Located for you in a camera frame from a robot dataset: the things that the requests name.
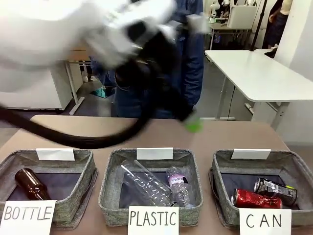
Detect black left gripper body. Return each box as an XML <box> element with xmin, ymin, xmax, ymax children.
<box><xmin>114</xmin><ymin>36</ymin><xmax>194</xmax><ymax>121</ymax></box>

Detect small water bottle blue cap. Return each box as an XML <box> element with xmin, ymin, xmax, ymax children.
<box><xmin>166</xmin><ymin>166</ymin><xmax>197</xmax><ymax>208</ymax></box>

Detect large clear plastic bottle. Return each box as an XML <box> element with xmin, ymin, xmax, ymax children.
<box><xmin>118</xmin><ymin>160</ymin><xmax>175</xmax><ymax>207</ymax></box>

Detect red crushed can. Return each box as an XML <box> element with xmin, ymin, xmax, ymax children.
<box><xmin>231</xmin><ymin>188</ymin><xmax>284</xmax><ymax>210</ymax></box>

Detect black drink can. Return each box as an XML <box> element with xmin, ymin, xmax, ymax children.
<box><xmin>254</xmin><ymin>177</ymin><xmax>298</xmax><ymax>207</ymax></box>

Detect brown glass bottle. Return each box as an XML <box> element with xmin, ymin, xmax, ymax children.
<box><xmin>15</xmin><ymin>168</ymin><xmax>52</xmax><ymax>201</ymax></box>

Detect grey fabric basket can label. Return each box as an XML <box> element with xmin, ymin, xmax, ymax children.
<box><xmin>208</xmin><ymin>149</ymin><xmax>313</xmax><ymax>229</ymax></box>

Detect grey fabric basket plastic label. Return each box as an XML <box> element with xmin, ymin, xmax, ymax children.
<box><xmin>98</xmin><ymin>147</ymin><xmax>203</xmax><ymax>227</ymax></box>

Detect paper sign CAN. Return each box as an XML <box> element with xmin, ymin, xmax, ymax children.
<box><xmin>238</xmin><ymin>208</ymin><xmax>292</xmax><ymax>235</ymax></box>

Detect grey fabric basket bottle label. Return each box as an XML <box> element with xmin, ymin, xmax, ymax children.
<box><xmin>0</xmin><ymin>148</ymin><xmax>98</xmax><ymax>230</ymax></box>

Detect person in denim shirt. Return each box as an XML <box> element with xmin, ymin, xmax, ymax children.
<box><xmin>89</xmin><ymin>0</ymin><xmax>205</xmax><ymax>120</ymax></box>

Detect blank white card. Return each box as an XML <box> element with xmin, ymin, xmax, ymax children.
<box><xmin>36</xmin><ymin>148</ymin><xmax>75</xmax><ymax>162</ymax></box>
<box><xmin>136</xmin><ymin>147</ymin><xmax>174</xmax><ymax>161</ymax></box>
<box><xmin>231</xmin><ymin>148</ymin><xmax>271</xmax><ymax>160</ymax></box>

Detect teal object on floor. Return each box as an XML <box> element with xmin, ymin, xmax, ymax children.
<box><xmin>90</xmin><ymin>87</ymin><xmax>108</xmax><ymax>99</ymax></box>

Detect background person legs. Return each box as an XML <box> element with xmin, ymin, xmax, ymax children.
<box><xmin>81</xmin><ymin>64</ymin><xmax>96</xmax><ymax>83</ymax></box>

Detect white side table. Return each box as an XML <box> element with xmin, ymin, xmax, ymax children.
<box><xmin>204</xmin><ymin>49</ymin><xmax>313</xmax><ymax>131</ymax></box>

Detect background metal table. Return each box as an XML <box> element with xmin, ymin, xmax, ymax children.
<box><xmin>209</xmin><ymin>22</ymin><xmax>253</xmax><ymax>51</ymax></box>

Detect white desk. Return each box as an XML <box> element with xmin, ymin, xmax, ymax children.
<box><xmin>0</xmin><ymin>48</ymin><xmax>86</xmax><ymax>116</ymax></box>

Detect paper sign PLASTIC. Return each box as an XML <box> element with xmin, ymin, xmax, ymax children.
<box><xmin>127</xmin><ymin>206</ymin><xmax>179</xmax><ymax>235</ymax></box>

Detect black object on side table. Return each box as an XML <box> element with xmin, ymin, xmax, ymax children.
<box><xmin>264</xmin><ymin>47</ymin><xmax>278</xmax><ymax>59</ymax></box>

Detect white box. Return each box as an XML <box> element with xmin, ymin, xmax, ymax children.
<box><xmin>226</xmin><ymin>5</ymin><xmax>258</xmax><ymax>30</ymax></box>

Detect black tripod pole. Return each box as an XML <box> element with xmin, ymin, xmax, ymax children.
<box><xmin>249</xmin><ymin>0</ymin><xmax>268</xmax><ymax>52</ymax></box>

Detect background person dark skirt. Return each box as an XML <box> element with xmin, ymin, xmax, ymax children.
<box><xmin>262</xmin><ymin>0</ymin><xmax>293</xmax><ymax>50</ymax></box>

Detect paper sign BOTTLE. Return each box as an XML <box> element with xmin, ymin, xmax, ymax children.
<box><xmin>0</xmin><ymin>200</ymin><xmax>58</xmax><ymax>235</ymax></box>

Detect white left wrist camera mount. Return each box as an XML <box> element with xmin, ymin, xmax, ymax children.
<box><xmin>185</xmin><ymin>13</ymin><xmax>211</xmax><ymax>34</ymax></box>

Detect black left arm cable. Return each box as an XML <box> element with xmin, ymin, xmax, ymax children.
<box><xmin>0</xmin><ymin>101</ymin><xmax>157</xmax><ymax>150</ymax></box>

